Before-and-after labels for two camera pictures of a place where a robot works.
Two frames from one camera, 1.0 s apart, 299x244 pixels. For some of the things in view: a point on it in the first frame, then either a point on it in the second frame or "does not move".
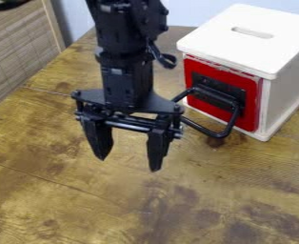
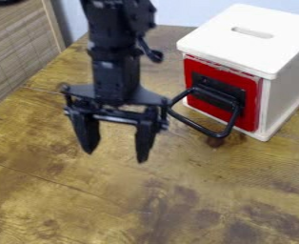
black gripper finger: (98, 136) → (86, 127)
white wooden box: (260, 40) does not move
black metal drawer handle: (213, 91) does not move
